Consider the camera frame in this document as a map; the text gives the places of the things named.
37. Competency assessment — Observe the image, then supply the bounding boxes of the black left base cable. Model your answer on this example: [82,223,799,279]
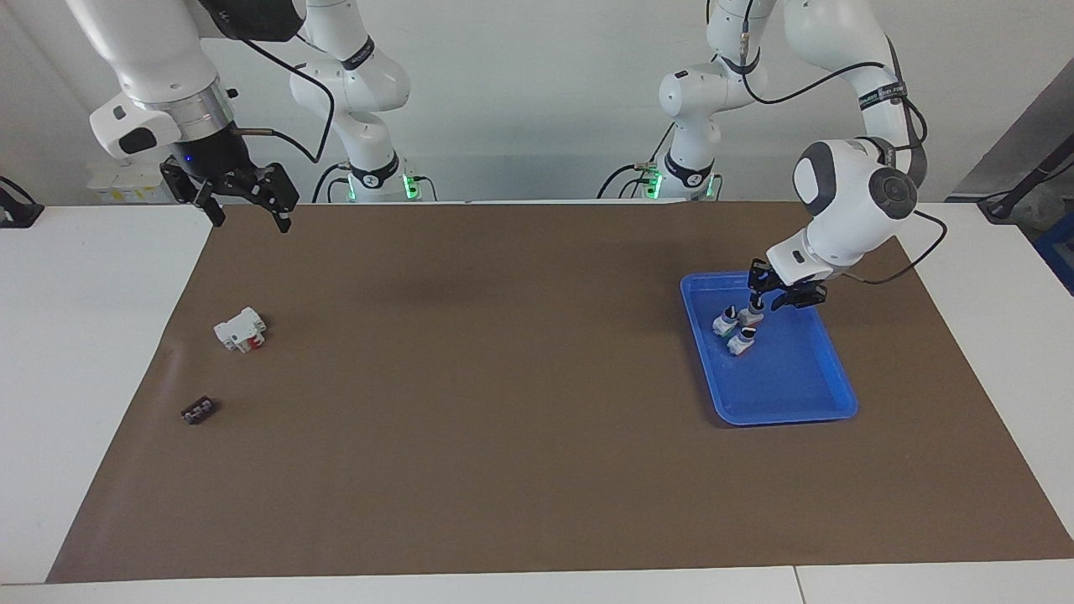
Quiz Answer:
[597,126,676,200]

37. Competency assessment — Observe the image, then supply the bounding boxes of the white cardboard box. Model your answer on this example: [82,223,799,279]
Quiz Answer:
[86,162,181,205]

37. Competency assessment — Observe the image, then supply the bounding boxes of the black right base cable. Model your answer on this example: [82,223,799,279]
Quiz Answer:
[312,162,349,204]

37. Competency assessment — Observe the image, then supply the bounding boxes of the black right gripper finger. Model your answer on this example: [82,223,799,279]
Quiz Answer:
[159,159,227,229]
[252,164,300,234]

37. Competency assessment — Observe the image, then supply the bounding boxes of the brown paper table mat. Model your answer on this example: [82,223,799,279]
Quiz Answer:
[46,201,1074,584]

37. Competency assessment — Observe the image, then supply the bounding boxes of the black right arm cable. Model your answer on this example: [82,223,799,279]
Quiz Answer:
[197,0,336,164]

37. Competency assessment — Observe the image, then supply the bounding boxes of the black base cable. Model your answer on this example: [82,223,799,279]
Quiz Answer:
[597,126,676,200]
[312,162,349,204]

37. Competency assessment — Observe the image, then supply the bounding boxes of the blue plastic tray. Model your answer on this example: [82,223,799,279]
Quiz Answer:
[680,269,859,427]

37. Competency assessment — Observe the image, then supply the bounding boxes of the blue crate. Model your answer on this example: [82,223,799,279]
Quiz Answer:
[1034,214,1074,294]

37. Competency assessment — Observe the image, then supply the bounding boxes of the black stand pole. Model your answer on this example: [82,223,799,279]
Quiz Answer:
[978,134,1074,223]

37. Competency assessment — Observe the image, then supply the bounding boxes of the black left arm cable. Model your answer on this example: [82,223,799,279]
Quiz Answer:
[709,0,949,286]

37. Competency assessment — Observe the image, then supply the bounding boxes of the black desk mount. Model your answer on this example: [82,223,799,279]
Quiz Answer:
[0,176,44,229]

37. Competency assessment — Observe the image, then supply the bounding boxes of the white circuit breaker red lever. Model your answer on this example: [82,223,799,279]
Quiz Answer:
[213,307,268,354]

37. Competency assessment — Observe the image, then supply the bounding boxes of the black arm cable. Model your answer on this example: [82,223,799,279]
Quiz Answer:
[197,0,336,164]
[709,0,949,286]

